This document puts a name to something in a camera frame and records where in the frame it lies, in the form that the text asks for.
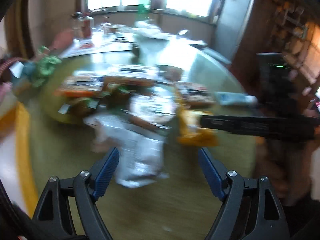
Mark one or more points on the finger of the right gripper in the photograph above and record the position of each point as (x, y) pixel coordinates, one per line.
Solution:
(300, 126)

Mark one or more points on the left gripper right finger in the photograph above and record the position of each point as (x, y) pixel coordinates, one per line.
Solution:
(250, 207)

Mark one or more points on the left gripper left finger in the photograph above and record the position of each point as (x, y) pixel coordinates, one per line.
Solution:
(53, 212)

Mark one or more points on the silver foil snack packet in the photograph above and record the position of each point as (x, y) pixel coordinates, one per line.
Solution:
(141, 151)

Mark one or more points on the brown bar snack pack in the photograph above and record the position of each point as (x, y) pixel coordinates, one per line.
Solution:
(193, 94)

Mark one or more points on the round rice cracker pack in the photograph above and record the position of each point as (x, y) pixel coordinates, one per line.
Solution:
(155, 105)

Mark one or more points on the blue edged cracker pack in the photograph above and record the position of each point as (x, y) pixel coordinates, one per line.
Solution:
(132, 75)

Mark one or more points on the yellow cardboard tray box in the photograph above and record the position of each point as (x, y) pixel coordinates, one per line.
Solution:
(16, 170)

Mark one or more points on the light blue tube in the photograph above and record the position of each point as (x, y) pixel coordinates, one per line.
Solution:
(235, 99)

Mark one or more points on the green yellow snack bag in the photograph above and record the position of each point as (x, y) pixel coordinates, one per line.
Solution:
(80, 107)

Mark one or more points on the orange cracker pack upside down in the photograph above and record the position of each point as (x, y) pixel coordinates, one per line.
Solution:
(80, 86)

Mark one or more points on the grey refrigerator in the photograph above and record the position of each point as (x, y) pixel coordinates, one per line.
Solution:
(231, 26)

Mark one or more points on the blue tissue box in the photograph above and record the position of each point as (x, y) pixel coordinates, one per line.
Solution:
(22, 73)

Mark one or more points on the green cloth rag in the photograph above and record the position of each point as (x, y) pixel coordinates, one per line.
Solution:
(45, 64)

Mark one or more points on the pink fly swatter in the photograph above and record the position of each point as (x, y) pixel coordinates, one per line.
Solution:
(62, 40)

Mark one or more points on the liquor bottle red label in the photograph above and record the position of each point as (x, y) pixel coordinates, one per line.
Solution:
(87, 25)

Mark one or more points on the clear glass jar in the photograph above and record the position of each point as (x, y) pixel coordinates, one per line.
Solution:
(77, 25)

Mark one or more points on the green plastic bottle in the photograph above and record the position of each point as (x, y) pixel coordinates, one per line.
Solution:
(142, 10)

